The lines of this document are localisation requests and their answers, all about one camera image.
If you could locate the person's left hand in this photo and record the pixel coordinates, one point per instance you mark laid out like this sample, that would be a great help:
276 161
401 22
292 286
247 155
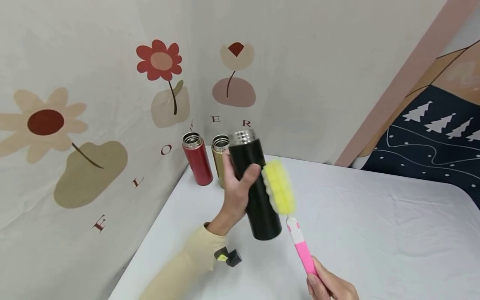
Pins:
234 196

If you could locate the person's right hand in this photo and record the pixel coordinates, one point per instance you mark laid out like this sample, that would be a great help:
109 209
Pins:
333 287

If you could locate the black thermos bottle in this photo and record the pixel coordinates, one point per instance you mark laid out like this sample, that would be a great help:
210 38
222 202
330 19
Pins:
255 187

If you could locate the pink yellow sponge bottle brush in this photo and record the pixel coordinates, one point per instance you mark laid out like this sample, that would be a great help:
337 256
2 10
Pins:
287 208

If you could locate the person's left forearm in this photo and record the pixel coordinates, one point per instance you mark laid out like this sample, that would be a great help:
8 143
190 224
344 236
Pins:
187 266

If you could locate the gold thermos bottle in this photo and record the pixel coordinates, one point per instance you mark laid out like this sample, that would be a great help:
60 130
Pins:
220 160

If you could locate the red thermos bottle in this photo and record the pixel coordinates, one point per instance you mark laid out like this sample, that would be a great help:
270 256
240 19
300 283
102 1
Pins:
197 158

